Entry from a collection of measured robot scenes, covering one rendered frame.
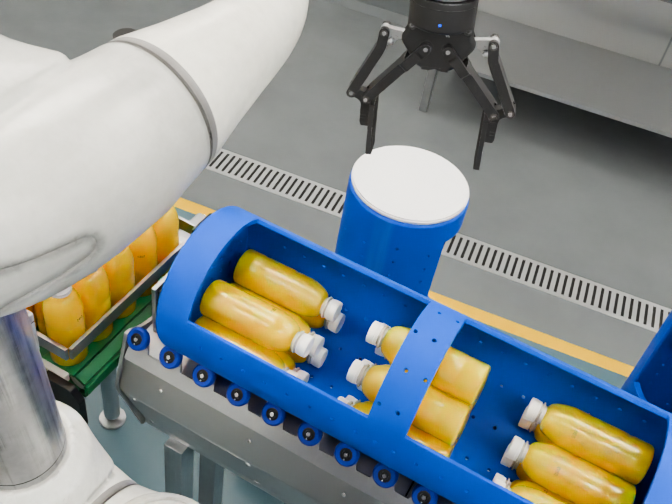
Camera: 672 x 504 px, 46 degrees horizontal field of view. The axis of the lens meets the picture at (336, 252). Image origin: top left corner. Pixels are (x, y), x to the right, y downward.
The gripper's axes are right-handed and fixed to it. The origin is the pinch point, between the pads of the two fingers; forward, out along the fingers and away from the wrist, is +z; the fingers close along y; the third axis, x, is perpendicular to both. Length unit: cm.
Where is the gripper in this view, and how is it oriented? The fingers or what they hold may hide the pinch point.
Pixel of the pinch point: (423, 148)
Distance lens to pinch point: 100.9
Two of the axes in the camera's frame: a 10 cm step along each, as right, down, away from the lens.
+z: -0.5, 7.8, 6.2
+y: -9.8, -1.6, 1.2
